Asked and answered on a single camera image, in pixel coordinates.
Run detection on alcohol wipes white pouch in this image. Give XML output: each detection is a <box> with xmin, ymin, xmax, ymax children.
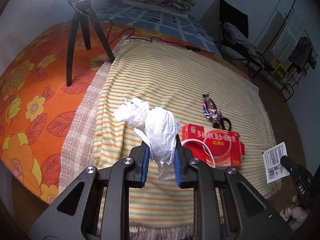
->
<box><xmin>262</xmin><ymin>142</ymin><xmax>290</xmax><ymax>184</ymax></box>

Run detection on white silicone wristband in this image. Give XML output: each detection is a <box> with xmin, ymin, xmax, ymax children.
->
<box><xmin>182</xmin><ymin>139</ymin><xmax>216</xmax><ymax>168</ymax></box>

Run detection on red medicine box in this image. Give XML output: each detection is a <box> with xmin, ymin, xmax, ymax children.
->
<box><xmin>181</xmin><ymin>124</ymin><xmax>245</xmax><ymax>168</ymax></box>

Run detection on brown snickers wrapper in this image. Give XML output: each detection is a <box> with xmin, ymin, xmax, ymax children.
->
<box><xmin>202</xmin><ymin>94</ymin><xmax>221</xmax><ymax>122</ymax></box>

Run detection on striped cream fringed blanket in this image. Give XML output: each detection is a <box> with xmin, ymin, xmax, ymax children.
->
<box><xmin>58</xmin><ymin>35</ymin><xmax>283</xmax><ymax>240</ymax></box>

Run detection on yellow box on rack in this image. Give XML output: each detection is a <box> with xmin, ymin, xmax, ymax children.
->
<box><xmin>271</xmin><ymin>60</ymin><xmax>287</xmax><ymax>81</ymax></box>

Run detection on blue checkered bedding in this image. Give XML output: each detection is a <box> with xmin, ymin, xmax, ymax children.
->
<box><xmin>97</xmin><ymin>4</ymin><xmax>221</xmax><ymax>56</ymax></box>

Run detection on black clothes drying rack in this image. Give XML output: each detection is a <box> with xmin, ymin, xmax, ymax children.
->
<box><xmin>257</xmin><ymin>0</ymin><xmax>318</xmax><ymax>102</ymax></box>

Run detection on black chair with clothes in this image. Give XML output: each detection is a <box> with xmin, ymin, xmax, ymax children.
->
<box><xmin>200</xmin><ymin>0</ymin><xmax>265</xmax><ymax>79</ymax></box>

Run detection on black tripod stand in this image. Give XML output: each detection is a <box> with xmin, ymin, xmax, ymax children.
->
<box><xmin>66</xmin><ymin>0</ymin><xmax>115</xmax><ymax>87</ymax></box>

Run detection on black hair tie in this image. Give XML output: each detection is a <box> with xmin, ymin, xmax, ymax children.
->
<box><xmin>212</xmin><ymin>117</ymin><xmax>232</xmax><ymax>132</ymax></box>

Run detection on white wall radiator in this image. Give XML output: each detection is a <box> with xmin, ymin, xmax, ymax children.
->
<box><xmin>270</xmin><ymin>10</ymin><xmax>304</xmax><ymax>63</ymax></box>

